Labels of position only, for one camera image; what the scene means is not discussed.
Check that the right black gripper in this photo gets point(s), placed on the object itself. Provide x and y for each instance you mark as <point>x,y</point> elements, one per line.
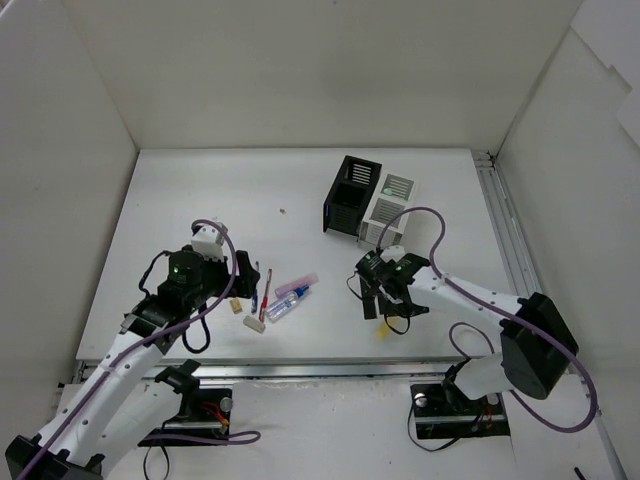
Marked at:
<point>383,288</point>

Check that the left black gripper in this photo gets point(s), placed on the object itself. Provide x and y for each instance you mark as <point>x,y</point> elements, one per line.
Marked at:
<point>240,276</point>

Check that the yellow highlighter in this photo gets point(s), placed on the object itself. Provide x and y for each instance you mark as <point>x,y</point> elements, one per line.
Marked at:
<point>387,327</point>

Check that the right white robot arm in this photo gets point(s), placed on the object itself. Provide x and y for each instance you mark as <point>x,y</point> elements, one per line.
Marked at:
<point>534,339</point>

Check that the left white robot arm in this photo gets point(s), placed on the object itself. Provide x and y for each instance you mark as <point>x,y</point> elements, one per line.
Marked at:
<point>102,423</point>

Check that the small tan eraser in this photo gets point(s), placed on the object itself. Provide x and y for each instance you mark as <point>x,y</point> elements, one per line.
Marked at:
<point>235,306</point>

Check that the red pen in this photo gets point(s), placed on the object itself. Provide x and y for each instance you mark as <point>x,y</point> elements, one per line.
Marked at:
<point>265,297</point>

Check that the white eraser block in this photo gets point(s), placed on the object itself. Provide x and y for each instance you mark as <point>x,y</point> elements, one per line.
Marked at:
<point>254,324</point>

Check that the clear bottle blue cap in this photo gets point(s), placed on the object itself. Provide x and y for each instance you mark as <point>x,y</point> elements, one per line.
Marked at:
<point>284,305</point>

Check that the black slotted container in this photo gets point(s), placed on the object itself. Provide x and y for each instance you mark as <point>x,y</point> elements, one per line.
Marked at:
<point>350,194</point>

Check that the white slotted container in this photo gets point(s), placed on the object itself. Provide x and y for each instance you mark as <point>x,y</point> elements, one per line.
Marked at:
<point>382,224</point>

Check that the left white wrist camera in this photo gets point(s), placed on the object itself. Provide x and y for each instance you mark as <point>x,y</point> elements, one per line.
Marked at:
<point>208,242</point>

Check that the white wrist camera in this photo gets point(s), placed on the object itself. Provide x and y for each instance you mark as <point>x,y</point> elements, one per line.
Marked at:
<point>392,253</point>
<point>208,242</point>

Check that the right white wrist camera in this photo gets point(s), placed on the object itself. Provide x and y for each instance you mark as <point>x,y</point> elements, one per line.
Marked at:
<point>392,253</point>

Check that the aluminium front rail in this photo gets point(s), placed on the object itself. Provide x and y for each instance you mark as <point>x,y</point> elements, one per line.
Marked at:
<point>323,368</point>

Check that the aluminium rail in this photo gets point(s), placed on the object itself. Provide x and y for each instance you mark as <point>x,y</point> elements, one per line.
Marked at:
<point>518,263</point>
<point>323,368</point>

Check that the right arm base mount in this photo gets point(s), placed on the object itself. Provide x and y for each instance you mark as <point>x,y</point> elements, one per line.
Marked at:
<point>435,425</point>

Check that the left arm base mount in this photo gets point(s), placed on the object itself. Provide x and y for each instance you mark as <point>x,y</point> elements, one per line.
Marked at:
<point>200,413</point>

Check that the aluminium right rail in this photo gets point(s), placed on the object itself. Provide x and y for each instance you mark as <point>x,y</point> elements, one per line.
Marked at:
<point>518,263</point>

